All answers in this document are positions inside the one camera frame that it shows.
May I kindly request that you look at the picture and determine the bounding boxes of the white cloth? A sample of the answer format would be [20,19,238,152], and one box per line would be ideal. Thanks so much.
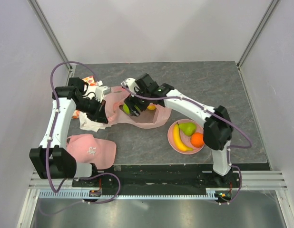
[79,86,106,132]

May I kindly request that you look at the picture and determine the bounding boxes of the pink plate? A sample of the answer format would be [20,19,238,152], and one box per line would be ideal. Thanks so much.
[167,119,204,155]

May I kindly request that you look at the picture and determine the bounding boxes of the left aluminium frame post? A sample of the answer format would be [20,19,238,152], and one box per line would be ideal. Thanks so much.
[28,0,68,62]

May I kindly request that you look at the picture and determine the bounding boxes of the grey cable duct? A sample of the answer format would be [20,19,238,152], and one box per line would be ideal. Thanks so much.
[38,189,218,200]

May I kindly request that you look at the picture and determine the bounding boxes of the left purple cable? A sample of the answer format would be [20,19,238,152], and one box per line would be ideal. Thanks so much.
[39,61,121,216]

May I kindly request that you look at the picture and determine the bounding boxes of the green fake apple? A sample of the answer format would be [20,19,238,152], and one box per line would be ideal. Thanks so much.
[123,104,130,115]

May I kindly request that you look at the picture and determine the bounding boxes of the pink plastic bag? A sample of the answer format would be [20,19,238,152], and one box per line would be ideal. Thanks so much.
[104,86,171,129]

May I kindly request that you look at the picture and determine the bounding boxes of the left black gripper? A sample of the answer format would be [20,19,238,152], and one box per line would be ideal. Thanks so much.
[75,96,108,124]

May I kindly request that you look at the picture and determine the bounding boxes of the yellow fake mango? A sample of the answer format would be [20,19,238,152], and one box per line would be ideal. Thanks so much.
[147,105,156,111]

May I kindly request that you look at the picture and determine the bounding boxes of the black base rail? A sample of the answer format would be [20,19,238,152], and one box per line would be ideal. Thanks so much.
[72,163,243,190]

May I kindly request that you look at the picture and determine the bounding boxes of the floral orange cloth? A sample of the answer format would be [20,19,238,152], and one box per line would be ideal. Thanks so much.
[72,76,97,119]

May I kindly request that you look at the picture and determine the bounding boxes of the right aluminium frame post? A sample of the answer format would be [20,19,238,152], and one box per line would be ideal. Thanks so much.
[236,0,280,70]

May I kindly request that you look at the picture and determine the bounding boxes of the fake orange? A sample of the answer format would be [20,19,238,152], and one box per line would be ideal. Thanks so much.
[190,132,205,148]

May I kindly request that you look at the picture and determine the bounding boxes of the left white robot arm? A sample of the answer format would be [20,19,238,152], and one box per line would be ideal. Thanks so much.
[29,77,111,187]

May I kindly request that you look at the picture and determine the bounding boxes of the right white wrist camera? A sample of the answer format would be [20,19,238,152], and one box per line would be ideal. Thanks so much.
[121,78,137,93]

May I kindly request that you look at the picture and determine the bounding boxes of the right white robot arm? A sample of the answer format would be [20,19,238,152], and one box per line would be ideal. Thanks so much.
[121,74,233,187]

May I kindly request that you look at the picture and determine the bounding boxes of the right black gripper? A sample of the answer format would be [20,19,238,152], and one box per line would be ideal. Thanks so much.
[124,87,151,117]

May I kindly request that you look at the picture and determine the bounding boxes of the pink baseball cap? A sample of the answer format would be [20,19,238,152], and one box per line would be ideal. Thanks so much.
[67,134,117,170]

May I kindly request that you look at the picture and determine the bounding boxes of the aluminium frame post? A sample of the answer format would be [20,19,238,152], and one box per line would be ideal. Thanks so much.
[28,0,68,62]
[236,0,280,70]

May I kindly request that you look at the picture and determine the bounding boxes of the yellow fake banana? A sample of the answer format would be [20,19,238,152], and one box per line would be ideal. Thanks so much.
[173,124,193,152]

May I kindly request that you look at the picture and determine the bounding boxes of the green fake pear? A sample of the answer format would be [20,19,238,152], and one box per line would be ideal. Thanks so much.
[178,122,196,136]

